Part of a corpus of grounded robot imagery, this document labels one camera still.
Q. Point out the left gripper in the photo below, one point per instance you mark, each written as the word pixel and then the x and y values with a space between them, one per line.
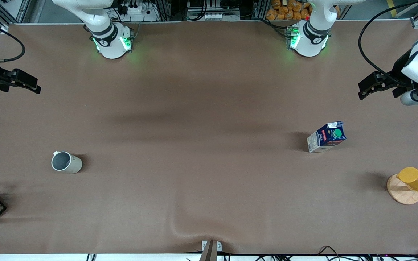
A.
pixel 400 73

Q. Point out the blue white milk carton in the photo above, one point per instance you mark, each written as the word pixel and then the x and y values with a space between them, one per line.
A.
pixel 327 137

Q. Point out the grey white mug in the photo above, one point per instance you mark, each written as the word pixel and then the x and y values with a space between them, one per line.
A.
pixel 67 162

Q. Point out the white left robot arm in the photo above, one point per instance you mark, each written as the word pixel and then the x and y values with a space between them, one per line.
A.
pixel 312 36

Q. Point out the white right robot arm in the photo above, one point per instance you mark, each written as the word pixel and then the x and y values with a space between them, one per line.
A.
pixel 107 32

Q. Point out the yellow cup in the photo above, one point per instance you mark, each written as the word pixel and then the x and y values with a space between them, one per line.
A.
pixel 414 178

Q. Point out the round wooden stand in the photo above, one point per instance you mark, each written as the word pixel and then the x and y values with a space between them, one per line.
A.
pixel 403 195

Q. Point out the orange snack packets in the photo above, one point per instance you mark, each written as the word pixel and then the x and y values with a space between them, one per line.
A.
pixel 285 11

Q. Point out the white power strip with plugs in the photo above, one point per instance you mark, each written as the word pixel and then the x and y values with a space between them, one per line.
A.
pixel 140 12

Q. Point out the small white power strip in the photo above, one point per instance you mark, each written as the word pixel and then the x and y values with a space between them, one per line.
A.
pixel 213 16

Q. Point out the metal table bracket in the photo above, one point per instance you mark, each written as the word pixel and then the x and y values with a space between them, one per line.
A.
pixel 211 250

